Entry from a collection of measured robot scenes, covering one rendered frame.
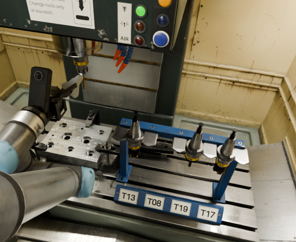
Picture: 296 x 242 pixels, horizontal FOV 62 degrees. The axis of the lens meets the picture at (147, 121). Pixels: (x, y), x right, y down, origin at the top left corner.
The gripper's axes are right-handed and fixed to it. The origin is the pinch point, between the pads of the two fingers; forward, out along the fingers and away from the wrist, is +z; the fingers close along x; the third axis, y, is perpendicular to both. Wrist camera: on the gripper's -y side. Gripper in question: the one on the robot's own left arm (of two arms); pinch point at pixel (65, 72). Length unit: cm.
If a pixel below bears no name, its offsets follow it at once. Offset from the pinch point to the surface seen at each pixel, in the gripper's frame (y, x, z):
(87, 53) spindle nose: -4.1, 5.2, 6.2
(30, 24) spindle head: -17.5, -1.7, -8.0
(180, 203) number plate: 50, 44, -6
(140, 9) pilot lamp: -24.5, 24.8, -8.4
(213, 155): 24, 51, -1
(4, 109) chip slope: 71, -79, 48
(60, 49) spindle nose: -5.1, -2.5, 4.5
